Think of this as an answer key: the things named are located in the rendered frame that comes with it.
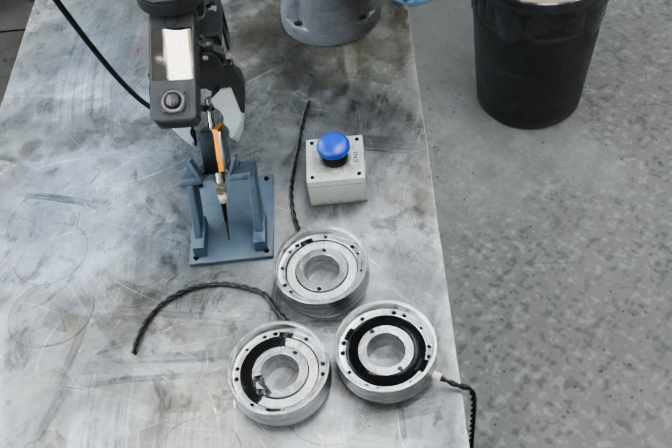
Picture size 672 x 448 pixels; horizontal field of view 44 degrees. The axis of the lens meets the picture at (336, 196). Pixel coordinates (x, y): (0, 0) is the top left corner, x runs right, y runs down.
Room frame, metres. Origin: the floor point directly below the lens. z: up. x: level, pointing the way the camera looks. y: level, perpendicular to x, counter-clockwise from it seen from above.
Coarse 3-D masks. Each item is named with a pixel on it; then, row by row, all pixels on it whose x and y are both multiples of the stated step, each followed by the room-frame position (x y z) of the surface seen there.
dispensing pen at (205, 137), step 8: (208, 96) 0.70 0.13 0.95; (208, 104) 0.68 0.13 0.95; (208, 112) 0.68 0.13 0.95; (208, 120) 0.67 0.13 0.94; (208, 128) 0.67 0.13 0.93; (200, 136) 0.65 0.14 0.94; (208, 136) 0.65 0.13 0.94; (200, 144) 0.65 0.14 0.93; (208, 144) 0.65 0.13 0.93; (208, 152) 0.64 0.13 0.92; (208, 160) 0.64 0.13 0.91; (216, 160) 0.64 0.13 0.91; (208, 168) 0.63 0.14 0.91; (216, 168) 0.63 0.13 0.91; (216, 176) 0.64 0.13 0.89; (224, 176) 0.64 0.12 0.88; (216, 184) 0.63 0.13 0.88; (224, 184) 0.63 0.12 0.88; (224, 192) 0.62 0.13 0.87; (224, 200) 0.62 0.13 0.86; (224, 208) 0.62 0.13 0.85; (224, 216) 0.61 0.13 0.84
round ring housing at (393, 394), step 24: (360, 312) 0.46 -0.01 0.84; (384, 312) 0.46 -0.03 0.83; (408, 312) 0.45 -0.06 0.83; (336, 336) 0.43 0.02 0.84; (384, 336) 0.43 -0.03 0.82; (408, 336) 0.43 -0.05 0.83; (432, 336) 0.42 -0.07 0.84; (336, 360) 0.40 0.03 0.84; (360, 360) 0.41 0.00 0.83; (408, 360) 0.40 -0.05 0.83; (432, 360) 0.39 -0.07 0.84; (360, 384) 0.37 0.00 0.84; (408, 384) 0.37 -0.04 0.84
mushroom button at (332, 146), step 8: (328, 136) 0.68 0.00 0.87; (336, 136) 0.68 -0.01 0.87; (344, 136) 0.68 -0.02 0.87; (320, 144) 0.67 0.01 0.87; (328, 144) 0.67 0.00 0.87; (336, 144) 0.67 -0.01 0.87; (344, 144) 0.67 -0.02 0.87; (320, 152) 0.66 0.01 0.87; (328, 152) 0.66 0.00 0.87; (336, 152) 0.66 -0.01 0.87; (344, 152) 0.66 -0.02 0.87
